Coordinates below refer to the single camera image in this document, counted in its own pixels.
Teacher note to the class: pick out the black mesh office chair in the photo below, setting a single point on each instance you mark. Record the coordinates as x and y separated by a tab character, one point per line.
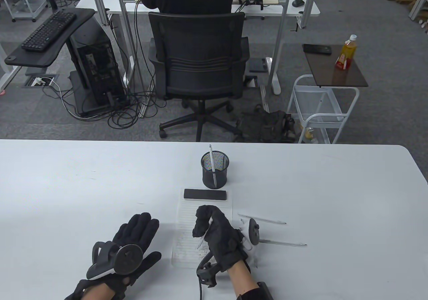
197	52

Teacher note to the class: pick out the person's left forearm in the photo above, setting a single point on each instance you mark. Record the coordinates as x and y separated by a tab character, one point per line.
98	293

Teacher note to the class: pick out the black desk clamp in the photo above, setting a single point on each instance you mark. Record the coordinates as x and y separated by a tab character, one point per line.
300	20

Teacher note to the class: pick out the white mechanical pencil yellow cap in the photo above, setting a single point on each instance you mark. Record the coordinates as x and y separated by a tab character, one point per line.
201	243

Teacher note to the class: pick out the black smartphone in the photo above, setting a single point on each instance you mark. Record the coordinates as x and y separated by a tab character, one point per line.
317	49

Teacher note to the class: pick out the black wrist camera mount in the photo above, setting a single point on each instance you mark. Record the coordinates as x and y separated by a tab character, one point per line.
77	290
207	273

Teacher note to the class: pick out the black computer mouse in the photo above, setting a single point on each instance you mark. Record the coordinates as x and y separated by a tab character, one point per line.
298	2

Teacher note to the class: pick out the grey floor socket box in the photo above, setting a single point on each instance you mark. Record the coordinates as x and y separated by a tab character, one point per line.
31	81

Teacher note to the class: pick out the black computer tower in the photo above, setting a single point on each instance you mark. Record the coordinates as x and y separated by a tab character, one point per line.
100	72

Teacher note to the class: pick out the dark brown board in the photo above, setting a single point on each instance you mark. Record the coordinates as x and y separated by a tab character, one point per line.
334	77

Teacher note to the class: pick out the white mechanical pencil green cap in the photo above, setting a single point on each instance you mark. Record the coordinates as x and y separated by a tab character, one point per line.
267	220

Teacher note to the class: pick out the black armband with battery box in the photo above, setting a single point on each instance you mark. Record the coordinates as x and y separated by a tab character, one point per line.
257	291

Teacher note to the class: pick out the black keyboard tray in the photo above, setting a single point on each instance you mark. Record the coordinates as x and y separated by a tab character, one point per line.
30	58

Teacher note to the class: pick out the black rectangular block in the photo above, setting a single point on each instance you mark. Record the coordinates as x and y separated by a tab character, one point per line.
204	194

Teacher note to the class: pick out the yellow drink bottle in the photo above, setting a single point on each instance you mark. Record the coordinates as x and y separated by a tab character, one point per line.
347	52

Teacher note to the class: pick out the lined paper sheet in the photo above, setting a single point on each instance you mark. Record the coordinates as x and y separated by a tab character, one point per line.
185	219

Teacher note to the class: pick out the grey white hand controller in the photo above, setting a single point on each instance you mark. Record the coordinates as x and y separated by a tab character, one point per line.
128	258
254	231

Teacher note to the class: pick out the black keyboard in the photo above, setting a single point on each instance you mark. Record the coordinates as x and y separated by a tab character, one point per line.
48	30

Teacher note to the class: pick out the person's left hand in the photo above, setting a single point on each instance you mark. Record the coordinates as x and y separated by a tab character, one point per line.
140	231

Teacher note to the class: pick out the black backpack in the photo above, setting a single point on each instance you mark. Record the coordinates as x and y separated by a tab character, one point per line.
264	126

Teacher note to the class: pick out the aluminium frame post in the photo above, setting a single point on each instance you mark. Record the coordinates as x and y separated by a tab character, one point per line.
308	2
126	29
99	2
282	29

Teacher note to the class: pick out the black mesh pen holder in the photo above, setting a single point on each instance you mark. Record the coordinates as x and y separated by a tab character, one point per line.
207	179

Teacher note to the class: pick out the person's right hand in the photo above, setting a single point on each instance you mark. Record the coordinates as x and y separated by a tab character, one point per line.
224	243

